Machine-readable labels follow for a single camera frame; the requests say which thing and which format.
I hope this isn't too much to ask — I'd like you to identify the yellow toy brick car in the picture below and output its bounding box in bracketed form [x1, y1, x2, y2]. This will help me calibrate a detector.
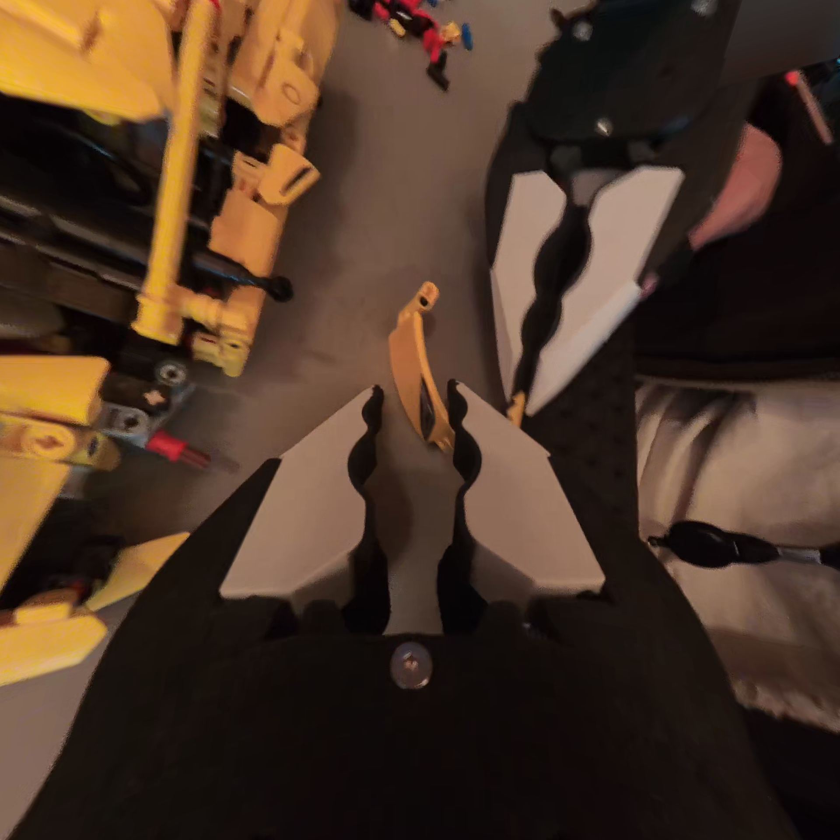
[0, 0, 347, 688]

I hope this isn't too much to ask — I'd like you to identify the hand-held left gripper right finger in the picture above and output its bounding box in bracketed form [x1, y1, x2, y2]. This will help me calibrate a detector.
[437, 379, 605, 634]

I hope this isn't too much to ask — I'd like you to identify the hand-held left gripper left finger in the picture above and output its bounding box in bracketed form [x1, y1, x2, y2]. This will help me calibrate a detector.
[220, 385, 395, 634]

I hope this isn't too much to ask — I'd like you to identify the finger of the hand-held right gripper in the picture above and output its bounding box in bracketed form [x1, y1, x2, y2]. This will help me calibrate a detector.
[524, 165, 686, 416]
[489, 169, 572, 401]

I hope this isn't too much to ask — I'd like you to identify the yellow toy brick panel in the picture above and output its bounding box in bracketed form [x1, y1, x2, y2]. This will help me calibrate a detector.
[388, 282, 458, 454]

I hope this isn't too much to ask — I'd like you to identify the person's right hand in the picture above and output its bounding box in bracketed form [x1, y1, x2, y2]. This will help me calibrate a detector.
[688, 123, 785, 250]

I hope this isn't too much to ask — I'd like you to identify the light grey top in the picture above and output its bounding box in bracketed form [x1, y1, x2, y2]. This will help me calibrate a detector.
[632, 381, 840, 734]

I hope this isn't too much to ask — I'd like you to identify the grey desk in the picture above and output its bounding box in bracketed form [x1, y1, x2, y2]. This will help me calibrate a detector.
[0, 0, 840, 821]

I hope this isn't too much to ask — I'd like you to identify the black zip garment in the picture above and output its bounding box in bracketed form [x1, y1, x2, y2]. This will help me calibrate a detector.
[632, 59, 840, 383]

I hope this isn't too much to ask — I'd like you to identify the pile of red black bricks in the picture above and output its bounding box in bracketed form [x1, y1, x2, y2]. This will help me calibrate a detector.
[348, 0, 475, 92]

